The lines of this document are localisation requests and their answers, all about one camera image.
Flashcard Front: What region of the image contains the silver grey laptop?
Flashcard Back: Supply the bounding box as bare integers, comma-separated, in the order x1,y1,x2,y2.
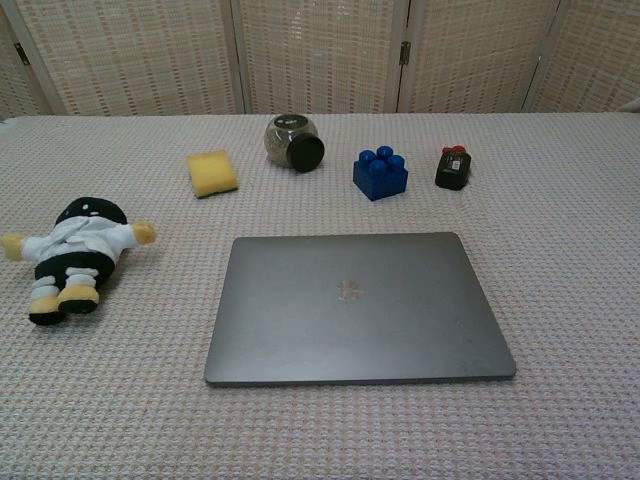
203,231,518,387

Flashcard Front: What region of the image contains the blue building block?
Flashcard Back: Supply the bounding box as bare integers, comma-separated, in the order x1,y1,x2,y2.
352,145,410,202

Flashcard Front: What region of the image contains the glass jar black lid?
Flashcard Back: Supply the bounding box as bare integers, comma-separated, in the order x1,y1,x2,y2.
264,114,326,174

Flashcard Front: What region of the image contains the yellow sponge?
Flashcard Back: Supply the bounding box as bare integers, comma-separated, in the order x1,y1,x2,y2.
185,149,241,201

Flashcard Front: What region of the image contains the black bottle red cap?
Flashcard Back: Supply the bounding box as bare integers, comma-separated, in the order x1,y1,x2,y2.
433,145,472,192

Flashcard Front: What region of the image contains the pale woven tablecloth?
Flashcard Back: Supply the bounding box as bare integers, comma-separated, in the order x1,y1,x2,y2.
0,112,640,480

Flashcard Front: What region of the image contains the black white plush doll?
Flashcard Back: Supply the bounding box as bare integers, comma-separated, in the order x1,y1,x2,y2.
0,196,157,328

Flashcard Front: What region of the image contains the woven folding screen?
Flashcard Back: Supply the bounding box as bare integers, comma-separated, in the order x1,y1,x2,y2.
0,0,640,121

